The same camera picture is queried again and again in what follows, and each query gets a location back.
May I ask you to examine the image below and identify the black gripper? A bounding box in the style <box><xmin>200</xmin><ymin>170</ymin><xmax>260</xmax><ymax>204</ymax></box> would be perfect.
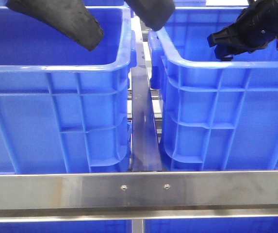
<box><xmin>207</xmin><ymin>0</ymin><xmax>278</xmax><ymax>61</ymax></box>

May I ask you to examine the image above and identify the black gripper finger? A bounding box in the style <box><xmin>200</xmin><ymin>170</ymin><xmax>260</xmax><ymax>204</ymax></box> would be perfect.
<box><xmin>6</xmin><ymin>0</ymin><xmax>104</xmax><ymax>51</ymax></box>
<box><xmin>125</xmin><ymin>0</ymin><xmax>175</xmax><ymax>31</ymax></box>

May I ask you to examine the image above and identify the blue plastic crate left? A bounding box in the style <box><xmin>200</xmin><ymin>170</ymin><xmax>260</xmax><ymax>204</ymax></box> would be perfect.
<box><xmin>0</xmin><ymin>6</ymin><xmax>136</xmax><ymax>175</ymax></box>

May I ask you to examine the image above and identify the blue plastic crate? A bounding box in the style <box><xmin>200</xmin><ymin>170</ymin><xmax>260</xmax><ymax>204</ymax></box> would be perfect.
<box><xmin>0</xmin><ymin>6</ymin><xmax>136</xmax><ymax>175</ymax></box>
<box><xmin>148</xmin><ymin>7</ymin><xmax>278</xmax><ymax>171</ymax></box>

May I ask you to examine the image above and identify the blue plastic crate right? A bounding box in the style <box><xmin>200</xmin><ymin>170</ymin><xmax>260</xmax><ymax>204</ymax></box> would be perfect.
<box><xmin>148</xmin><ymin>7</ymin><xmax>278</xmax><ymax>171</ymax></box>

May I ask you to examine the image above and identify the steel shelf divider bar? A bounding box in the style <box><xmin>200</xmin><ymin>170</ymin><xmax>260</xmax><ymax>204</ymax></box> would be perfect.
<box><xmin>131</xmin><ymin>16</ymin><xmax>163</xmax><ymax>172</ymax></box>

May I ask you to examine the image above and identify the blue crate lower shelf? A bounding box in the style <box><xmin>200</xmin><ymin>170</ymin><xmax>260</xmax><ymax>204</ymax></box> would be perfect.
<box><xmin>0</xmin><ymin>217</ymin><xmax>278</xmax><ymax>233</ymax></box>

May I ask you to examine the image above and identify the steel shelf front rail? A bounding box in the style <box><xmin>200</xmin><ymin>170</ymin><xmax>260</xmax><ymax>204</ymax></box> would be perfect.
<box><xmin>0</xmin><ymin>170</ymin><xmax>278</xmax><ymax>222</ymax></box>

